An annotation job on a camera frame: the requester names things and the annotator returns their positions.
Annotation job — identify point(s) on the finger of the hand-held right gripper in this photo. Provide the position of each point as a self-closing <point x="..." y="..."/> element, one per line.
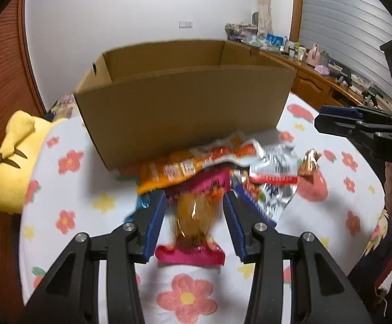
<point x="341" y="126"/>
<point x="344" y="110"/>

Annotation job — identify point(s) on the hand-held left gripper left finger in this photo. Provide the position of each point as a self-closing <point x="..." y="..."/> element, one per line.
<point x="155" y="222"/>

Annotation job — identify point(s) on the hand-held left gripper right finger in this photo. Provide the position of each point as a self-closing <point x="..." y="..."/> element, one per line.
<point x="233" y="222"/>

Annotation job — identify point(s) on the light blue snack packet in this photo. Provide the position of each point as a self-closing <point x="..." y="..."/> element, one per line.
<point x="142" y="202"/>

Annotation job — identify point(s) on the pink snack packet clear window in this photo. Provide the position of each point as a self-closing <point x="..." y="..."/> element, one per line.
<point x="196" y="219"/>

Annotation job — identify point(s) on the gold candy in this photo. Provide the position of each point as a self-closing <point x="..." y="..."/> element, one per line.
<point x="309" y="163"/>

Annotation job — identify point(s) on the orange and silver snack packet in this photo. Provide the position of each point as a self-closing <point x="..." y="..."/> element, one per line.
<point x="169" y="172"/>

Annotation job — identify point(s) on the silver snack packet red stripe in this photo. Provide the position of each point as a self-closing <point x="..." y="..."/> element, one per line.
<point x="273" y="165"/>

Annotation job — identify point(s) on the brown cardboard box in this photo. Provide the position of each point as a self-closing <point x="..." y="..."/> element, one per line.
<point x="182" y="108"/>

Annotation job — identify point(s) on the long wooden cabinet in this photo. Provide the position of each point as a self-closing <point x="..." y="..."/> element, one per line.
<point x="310" y="81"/>

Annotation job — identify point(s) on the lavender pouch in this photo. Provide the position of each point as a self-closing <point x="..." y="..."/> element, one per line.
<point x="322" y="69"/>

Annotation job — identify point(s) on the pink container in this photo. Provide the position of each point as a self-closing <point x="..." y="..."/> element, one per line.
<point x="313" y="54"/>

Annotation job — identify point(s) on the white floral blanket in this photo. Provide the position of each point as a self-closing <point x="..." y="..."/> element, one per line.
<point x="91" y="182"/>

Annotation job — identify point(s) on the group of small bottles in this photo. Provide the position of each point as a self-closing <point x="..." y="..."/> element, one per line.
<point x="294" y="50"/>

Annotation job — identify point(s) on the grey window blind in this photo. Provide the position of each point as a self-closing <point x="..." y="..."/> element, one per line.
<point x="344" y="17"/>

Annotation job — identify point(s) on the blue and white box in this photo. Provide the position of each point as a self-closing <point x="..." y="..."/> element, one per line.
<point x="275" y="39"/>

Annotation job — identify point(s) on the navy floral quilt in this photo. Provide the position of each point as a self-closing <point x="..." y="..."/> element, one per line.
<point x="381" y="260"/>

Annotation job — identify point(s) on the patterned fabric bag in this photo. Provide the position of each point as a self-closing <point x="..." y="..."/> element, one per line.
<point x="241" y="31"/>

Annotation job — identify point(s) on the beige patterned curtain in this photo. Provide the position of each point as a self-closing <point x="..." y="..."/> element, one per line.
<point x="263" y="6"/>

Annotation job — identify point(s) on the yellow plush toy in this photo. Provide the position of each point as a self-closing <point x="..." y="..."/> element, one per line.
<point x="13" y="162"/>

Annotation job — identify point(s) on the wooden slatted wardrobe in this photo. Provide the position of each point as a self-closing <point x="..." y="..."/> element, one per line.
<point x="3" y="74"/>

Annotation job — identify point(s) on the wooden window frame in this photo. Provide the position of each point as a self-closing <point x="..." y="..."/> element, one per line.
<point x="296" y="6"/>

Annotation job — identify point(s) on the white wall switch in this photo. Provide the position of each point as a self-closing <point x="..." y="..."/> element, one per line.
<point x="186" y="24"/>

